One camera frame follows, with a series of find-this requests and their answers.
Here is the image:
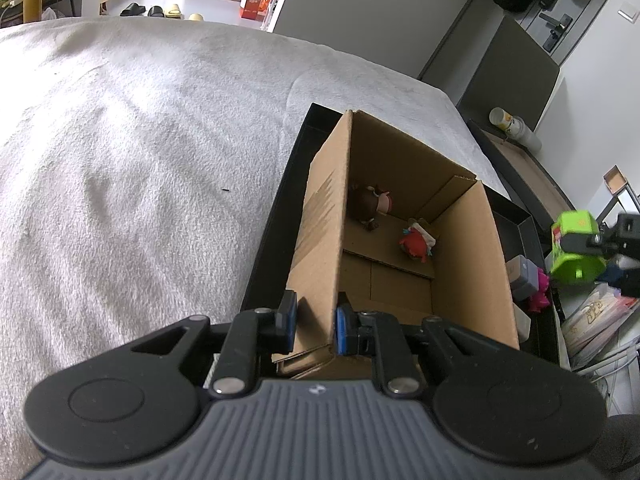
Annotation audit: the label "brown plush toy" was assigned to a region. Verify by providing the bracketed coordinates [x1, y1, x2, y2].
[348, 183, 394, 232]

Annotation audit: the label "black door lock handle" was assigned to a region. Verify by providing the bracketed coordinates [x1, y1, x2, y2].
[539, 12, 574, 52]

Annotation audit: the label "pink figurine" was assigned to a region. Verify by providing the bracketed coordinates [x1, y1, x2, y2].
[527, 267, 551, 315]

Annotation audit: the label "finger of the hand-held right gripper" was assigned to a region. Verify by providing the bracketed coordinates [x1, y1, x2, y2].
[586, 213, 640, 261]
[606, 265, 640, 298]

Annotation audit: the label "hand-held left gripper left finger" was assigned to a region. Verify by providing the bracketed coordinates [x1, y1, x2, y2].
[129, 290, 300, 400]

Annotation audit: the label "small open cardboard box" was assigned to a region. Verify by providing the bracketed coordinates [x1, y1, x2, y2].
[602, 165, 630, 196]

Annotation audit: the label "wooden bedside shelf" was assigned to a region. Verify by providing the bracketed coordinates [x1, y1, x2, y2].
[467, 119, 576, 233]

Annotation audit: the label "beige slippers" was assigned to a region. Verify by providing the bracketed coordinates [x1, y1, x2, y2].
[148, 4, 203, 22]

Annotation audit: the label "white toy block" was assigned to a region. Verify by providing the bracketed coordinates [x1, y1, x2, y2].
[514, 305, 532, 343]

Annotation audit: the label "green toy block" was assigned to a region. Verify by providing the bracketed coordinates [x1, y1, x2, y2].
[550, 210, 609, 286]

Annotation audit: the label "stack of papers and bags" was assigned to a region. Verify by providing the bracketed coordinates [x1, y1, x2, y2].
[560, 282, 640, 368]

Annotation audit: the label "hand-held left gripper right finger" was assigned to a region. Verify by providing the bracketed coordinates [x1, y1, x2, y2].
[336, 292, 503, 401]

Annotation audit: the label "brown cardboard box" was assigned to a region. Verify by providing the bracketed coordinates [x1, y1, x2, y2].
[272, 109, 521, 381]

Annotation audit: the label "black tray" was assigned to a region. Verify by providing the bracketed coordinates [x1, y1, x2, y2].
[240, 102, 562, 376]

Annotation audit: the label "red figurine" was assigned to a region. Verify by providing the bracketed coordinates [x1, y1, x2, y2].
[398, 218, 440, 264]

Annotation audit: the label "grey headboard panel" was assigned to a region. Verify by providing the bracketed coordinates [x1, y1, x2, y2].
[459, 14, 561, 133]

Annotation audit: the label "grey toy block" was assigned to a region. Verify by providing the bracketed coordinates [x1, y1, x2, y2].
[505, 255, 541, 302]

